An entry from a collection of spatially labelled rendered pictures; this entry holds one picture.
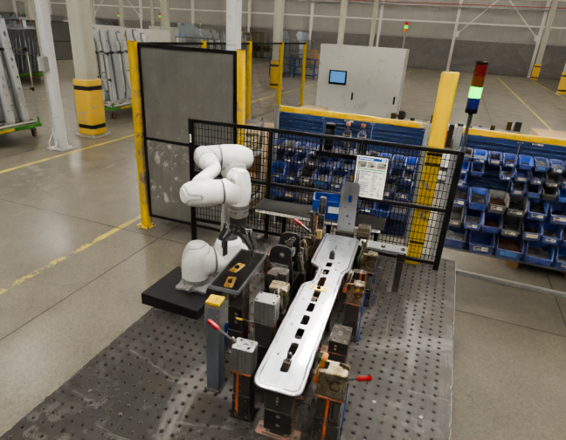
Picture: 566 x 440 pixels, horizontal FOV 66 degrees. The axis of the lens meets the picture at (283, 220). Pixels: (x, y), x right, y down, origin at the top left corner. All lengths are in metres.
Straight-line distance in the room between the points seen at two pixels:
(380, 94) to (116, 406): 7.53
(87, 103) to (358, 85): 5.25
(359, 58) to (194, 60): 4.84
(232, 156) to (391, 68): 6.54
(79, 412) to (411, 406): 1.40
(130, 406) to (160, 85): 3.32
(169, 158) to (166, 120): 0.40
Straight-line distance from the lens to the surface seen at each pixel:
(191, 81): 4.43
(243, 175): 1.79
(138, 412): 2.03
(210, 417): 1.97
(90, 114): 9.52
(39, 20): 8.58
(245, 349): 1.71
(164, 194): 4.94
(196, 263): 2.50
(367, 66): 8.70
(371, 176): 2.98
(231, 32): 6.44
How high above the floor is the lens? 2.17
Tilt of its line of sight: 24 degrees down
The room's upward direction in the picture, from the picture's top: 4 degrees clockwise
